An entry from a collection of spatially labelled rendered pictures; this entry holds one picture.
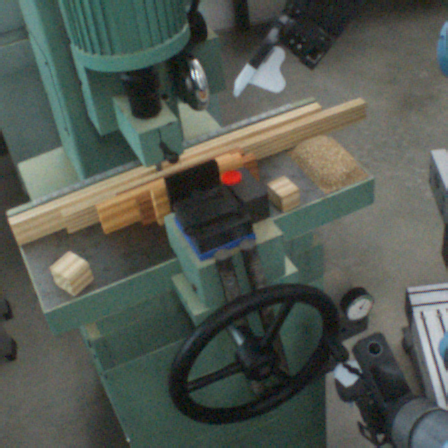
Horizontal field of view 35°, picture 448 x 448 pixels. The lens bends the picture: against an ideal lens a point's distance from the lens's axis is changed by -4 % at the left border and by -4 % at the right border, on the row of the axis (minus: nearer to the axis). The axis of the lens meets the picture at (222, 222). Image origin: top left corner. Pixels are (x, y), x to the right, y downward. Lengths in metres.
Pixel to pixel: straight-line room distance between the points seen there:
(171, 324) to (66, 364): 1.04
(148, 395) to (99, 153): 0.47
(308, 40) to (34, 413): 1.51
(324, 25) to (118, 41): 0.28
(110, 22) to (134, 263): 0.39
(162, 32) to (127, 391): 0.65
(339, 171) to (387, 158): 1.55
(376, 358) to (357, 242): 1.47
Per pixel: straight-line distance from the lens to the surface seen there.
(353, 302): 1.35
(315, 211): 1.23
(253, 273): 1.08
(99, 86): 1.23
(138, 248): 1.19
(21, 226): 1.24
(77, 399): 2.16
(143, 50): 1.03
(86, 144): 1.39
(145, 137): 1.14
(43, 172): 1.59
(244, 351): 1.10
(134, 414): 1.40
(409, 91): 3.19
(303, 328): 1.43
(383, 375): 0.99
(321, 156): 1.26
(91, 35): 1.04
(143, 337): 1.25
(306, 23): 0.97
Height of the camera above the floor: 1.70
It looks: 42 degrees down
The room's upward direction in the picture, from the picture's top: 9 degrees counter-clockwise
